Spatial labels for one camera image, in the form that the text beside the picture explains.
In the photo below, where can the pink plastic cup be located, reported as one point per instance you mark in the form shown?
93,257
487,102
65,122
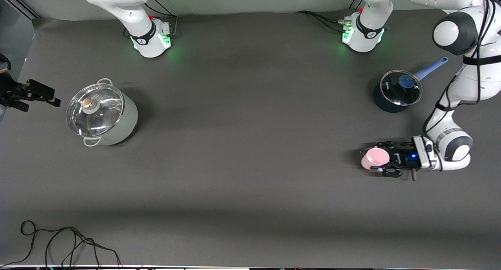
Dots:
373,158

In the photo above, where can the glass lid with blue knob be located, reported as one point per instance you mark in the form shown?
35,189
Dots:
395,92

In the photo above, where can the dark blue saucepan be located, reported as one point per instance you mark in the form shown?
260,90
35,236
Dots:
385,105

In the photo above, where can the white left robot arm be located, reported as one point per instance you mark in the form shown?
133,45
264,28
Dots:
469,82

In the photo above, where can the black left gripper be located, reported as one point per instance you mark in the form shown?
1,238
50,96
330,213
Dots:
403,159

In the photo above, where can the pale green cooking pot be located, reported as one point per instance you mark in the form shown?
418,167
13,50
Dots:
127,121

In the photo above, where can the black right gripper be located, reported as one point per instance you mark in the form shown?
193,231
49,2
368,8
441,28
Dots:
8,94

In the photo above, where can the glass lid with wooden knob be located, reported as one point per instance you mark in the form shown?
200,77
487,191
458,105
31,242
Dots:
101,113

